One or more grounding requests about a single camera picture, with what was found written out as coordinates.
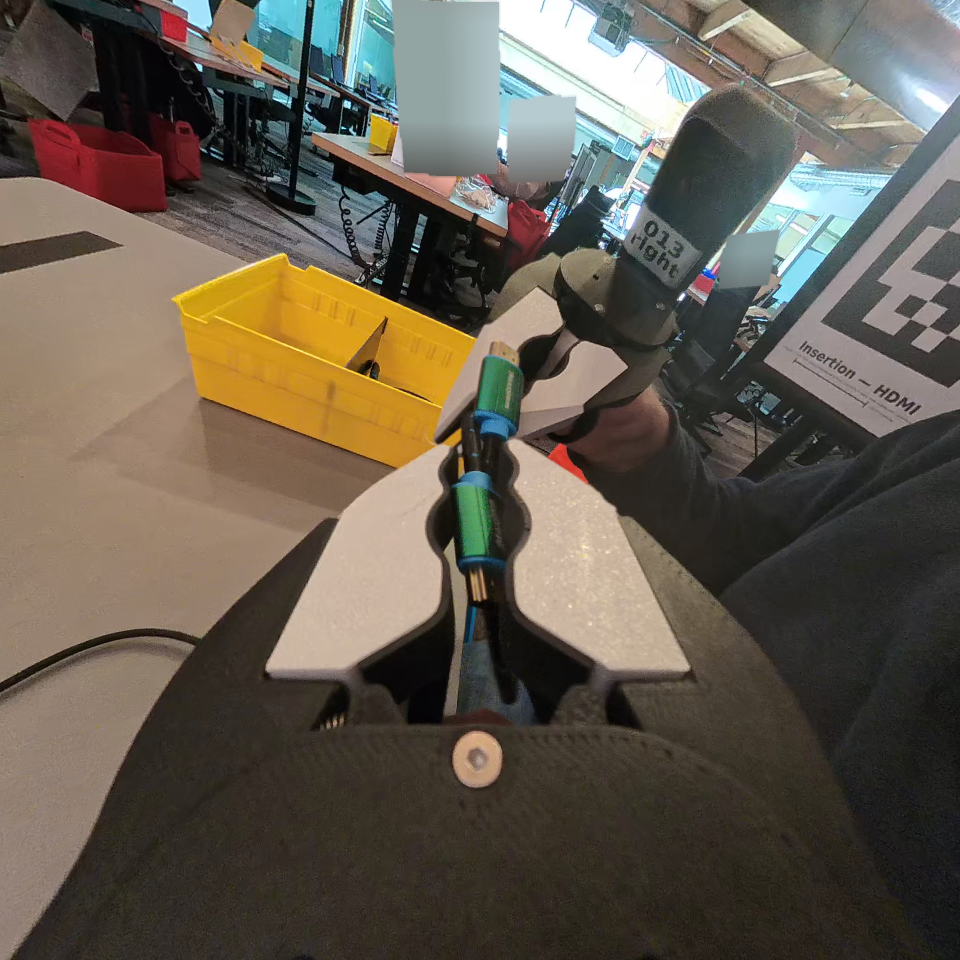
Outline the black stand pole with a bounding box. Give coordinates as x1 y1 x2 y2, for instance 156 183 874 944
263 0 324 216

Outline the red bag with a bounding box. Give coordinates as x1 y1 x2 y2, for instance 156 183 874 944
147 113 204 184

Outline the black braided hdmi cable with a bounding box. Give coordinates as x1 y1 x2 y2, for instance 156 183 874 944
450 338 526 661

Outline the thin black usb-c cable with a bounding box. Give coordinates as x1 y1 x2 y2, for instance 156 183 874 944
0 627 204 696

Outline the red storage bin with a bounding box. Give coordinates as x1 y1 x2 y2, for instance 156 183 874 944
27 117 169 214

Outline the long wooden work desk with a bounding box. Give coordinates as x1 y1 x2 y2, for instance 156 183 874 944
90 0 301 151

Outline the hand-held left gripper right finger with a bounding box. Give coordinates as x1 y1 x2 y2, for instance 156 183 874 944
495 443 694 706

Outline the black mesh office chair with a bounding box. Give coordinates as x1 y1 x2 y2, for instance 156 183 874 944
660 285 781 436
510 188 616 286

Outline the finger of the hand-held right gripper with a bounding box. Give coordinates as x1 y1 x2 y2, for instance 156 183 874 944
435 288 564 441
515 333 631 441

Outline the person's black top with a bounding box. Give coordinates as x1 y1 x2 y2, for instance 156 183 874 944
720 450 960 960

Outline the wooden top office desk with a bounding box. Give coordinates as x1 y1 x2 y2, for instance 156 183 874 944
308 131 511 309

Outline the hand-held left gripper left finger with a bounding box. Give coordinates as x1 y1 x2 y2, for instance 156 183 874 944
264 450 463 706

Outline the yellow plastic bin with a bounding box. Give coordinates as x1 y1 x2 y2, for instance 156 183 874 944
173 252 481 469

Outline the framed marker sign board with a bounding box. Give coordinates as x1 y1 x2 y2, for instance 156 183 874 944
758 98 960 441

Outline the person's right forearm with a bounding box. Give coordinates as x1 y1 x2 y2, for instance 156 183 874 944
593 408 960 594

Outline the person's right hand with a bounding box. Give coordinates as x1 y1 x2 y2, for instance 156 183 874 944
563 383 672 474

